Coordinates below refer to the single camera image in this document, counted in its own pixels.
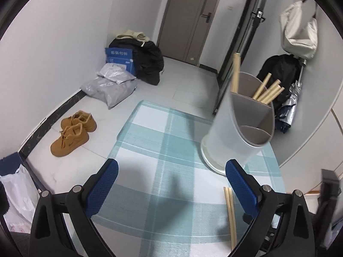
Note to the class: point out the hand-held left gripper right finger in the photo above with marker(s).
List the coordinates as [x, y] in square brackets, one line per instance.
[242, 190]

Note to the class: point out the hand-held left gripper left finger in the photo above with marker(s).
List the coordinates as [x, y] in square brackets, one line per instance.
[103, 190]

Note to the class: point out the wooden chopstick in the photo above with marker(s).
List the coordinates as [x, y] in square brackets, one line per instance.
[234, 72]
[276, 98]
[262, 85]
[268, 94]
[232, 216]
[228, 216]
[273, 95]
[269, 89]
[238, 72]

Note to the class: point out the translucent white utensil holder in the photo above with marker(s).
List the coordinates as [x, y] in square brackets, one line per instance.
[227, 139]

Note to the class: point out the brown shoe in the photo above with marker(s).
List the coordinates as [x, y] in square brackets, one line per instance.
[69, 139]
[80, 120]

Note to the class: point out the teal checked table mat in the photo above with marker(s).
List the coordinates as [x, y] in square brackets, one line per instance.
[160, 166]

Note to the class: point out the white plastic bag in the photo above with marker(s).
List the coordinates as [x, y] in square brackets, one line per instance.
[18, 192]

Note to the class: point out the silver folded umbrella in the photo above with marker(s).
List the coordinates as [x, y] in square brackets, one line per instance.
[288, 109]

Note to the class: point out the dark blue cloth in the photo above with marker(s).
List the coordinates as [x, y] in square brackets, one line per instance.
[9, 166]

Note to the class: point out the black hanging jacket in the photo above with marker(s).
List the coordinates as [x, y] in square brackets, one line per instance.
[278, 69]

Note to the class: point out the blue cardboard box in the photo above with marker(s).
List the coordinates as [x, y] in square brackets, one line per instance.
[118, 56]

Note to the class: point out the black duffel bag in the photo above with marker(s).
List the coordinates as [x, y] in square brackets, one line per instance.
[150, 59]

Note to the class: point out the beige cloth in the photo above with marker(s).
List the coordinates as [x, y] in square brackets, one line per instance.
[131, 34]

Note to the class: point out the white hanging bag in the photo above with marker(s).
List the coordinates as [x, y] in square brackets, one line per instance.
[297, 32]

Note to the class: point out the grey door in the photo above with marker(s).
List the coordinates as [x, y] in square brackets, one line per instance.
[185, 18]

